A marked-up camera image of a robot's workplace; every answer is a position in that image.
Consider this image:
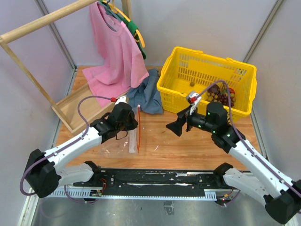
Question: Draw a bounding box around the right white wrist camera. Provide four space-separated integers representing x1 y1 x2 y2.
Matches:
186 91 201 115

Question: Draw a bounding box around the blue grey cloth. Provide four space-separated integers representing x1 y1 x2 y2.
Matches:
127 68 163 114

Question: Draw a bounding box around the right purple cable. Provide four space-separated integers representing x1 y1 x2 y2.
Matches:
197 80 301 198

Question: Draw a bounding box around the yellow plastic basket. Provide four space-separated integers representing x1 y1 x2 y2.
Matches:
157 47 257 121

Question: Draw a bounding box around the red apple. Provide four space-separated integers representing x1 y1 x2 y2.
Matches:
226 88 235 95

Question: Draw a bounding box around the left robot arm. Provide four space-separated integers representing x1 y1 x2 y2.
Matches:
22 102 138 198

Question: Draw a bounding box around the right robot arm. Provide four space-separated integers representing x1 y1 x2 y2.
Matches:
166 102 301 224

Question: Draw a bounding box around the clear zip top bag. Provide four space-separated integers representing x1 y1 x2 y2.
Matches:
99 105 141 158

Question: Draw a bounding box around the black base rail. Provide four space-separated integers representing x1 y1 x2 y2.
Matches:
72 167 238 198

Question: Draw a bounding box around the dark purple grape bunch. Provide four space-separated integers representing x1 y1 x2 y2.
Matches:
219 92 236 107

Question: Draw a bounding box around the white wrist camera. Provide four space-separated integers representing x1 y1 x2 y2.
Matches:
186 91 201 115
111 96 127 105

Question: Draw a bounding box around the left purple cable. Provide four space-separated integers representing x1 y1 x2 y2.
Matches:
20 95 118 196

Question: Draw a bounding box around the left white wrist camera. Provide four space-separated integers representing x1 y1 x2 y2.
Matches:
111 96 127 105

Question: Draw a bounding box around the grey clothes hanger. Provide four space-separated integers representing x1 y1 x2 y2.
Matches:
97 0 123 31

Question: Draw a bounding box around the green garment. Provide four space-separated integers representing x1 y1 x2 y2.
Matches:
97 0 147 60

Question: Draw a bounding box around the purple cable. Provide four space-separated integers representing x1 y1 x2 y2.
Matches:
197 80 301 198
20 95 118 196

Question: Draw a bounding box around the pink t-shirt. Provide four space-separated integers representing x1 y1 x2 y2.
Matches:
83 3 149 107

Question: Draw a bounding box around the yellow clothes hanger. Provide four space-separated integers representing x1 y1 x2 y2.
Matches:
103 0 145 48

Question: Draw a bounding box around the wooden clothes rack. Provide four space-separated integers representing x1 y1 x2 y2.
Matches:
0 0 132 136

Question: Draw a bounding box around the green grape bunch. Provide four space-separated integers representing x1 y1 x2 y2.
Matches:
206 92 220 102

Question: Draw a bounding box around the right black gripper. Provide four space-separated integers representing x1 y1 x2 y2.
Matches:
166 104 215 137

